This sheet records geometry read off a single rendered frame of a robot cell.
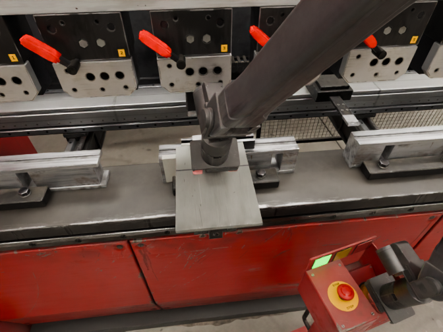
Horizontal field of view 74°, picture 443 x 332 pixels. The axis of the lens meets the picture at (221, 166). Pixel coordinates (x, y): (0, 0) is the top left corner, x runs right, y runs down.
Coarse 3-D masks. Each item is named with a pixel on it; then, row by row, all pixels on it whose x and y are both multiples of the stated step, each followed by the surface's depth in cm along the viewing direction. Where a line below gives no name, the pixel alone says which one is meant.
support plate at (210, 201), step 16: (240, 144) 78; (176, 160) 74; (240, 160) 74; (176, 176) 70; (192, 176) 70; (208, 176) 70; (224, 176) 70; (240, 176) 70; (176, 192) 66; (192, 192) 66; (208, 192) 66; (224, 192) 66; (240, 192) 66; (176, 208) 63; (192, 208) 63; (208, 208) 63; (224, 208) 63; (240, 208) 63; (256, 208) 63; (176, 224) 60; (192, 224) 60; (208, 224) 60; (224, 224) 60; (240, 224) 60; (256, 224) 61
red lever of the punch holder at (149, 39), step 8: (144, 32) 52; (144, 40) 52; (152, 40) 52; (160, 40) 54; (152, 48) 53; (160, 48) 53; (168, 48) 54; (168, 56) 54; (176, 56) 55; (184, 56) 57; (184, 64) 55
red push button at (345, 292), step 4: (344, 284) 71; (340, 288) 70; (344, 288) 70; (348, 288) 70; (340, 292) 69; (344, 292) 69; (348, 292) 69; (352, 292) 69; (340, 296) 69; (344, 296) 69; (348, 296) 69; (352, 296) 69; (348, 300) 69
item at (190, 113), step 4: (188, 92) 68; (192, 92) 68; (188, 96) 69; (192, 96) 69; (188, 100) 69; (192, 100) 70; (188, 104) 70; (192, 104) 70; (188, 108) 71; (192, 108) 71; (188, 112) 73; (192, 112) 73; (192, 116) 74
